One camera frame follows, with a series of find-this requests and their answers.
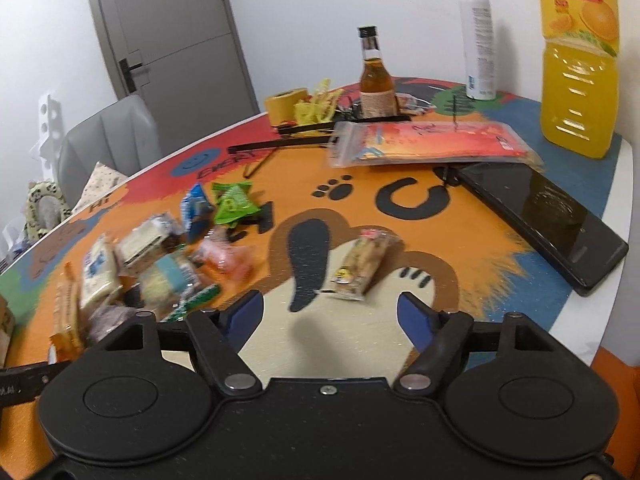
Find grey door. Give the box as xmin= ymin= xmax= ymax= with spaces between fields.
xmin=82 ymin=0 xmax=261 ymax=126

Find black folded stand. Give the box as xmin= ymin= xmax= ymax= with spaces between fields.
xmin=227 ymin=136 xmax=337 ymax=182

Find black hanger bar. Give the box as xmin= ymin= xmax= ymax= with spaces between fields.
xmin=277 ymin=113 xmax=412 ymax=136

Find cracker packet with dark label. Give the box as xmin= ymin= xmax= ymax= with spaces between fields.
xmin=116 ymin=212 xmax=186 ymax=276

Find beige dotted cushion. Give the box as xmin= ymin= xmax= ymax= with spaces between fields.
xmin=72 ymin=161 xmax=130 ymax=213

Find teal snack packet green ends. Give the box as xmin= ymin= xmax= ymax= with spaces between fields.
xmin=137 ymin=252 xmax=223 ymax=323

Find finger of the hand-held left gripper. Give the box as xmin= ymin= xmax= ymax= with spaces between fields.
xmin=17 ymin=361 xmax=73 ymax=402

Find grey chair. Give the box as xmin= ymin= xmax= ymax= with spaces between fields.
xmin=57 ymin=94 xmax=163 ymax=206

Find white plastic rack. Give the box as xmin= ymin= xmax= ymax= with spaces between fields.
xmin=32 ymin=91 xmax=68 ymax=161

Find white cracker packet blue label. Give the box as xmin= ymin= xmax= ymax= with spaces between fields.
xmin=80 ymin=232 xmax=123 ymax=311

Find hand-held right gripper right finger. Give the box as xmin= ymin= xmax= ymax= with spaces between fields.
xmin=394 ymin=294 xmax=556 ymax=393

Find purple snack packet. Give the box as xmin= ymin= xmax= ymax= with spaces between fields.
xmin=85 ymin=305 xmax=136 ymax=348

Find blue triangular snack packet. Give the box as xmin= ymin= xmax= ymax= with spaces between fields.
xmin=180 ymin=182 xmax=216 ymax=243

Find clear zip bag red packets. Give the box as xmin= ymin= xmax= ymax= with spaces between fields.
xmin=326 ymin=120 xmax=543 ymax=168

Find orange wafer packet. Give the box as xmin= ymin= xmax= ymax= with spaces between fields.
xmin=50 ymin=280 xmax=86 ymax=363

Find green candy packet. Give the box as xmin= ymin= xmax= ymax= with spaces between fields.
xmin=210 ymin=180 xmax=261 ymax=226

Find biscuit packet red yellow label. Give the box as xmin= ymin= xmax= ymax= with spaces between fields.
xmin=320 ymin=229 xmax=403 ymax=302

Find yellow plastic bag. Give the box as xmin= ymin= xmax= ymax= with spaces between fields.
xmin=292 ymin=79 xmax=346 ymax=126

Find pink snack packet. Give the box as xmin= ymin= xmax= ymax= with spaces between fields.
xmin=192 ymin=237 xmax=256 ymax=283

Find yellow tape roll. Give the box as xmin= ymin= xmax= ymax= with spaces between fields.
xmin=264 ymin=87 xmax=311 ymax=128

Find white spray bottle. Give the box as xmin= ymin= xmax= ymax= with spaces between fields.
xmin=459 ymin=0 xmax=498 ymax=102

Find brown glass bottle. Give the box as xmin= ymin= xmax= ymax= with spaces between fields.
xmin=356 ymin=25 xmax=401 ymax=120

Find black door handle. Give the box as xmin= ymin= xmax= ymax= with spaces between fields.
xmin=118 ymin=50 xmax=153 ymax=98

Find orange juice bottle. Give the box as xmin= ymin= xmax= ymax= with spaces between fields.
xmin=537 ymin=0 xmax=622 ymax=160

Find spotted plush toy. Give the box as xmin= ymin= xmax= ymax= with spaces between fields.
xmin=25 ymin=180 xmax=73 ymax=241

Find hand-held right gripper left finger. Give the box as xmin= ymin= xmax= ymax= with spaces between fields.
xmin=92 ymin=290 xmax=264 ymax=396

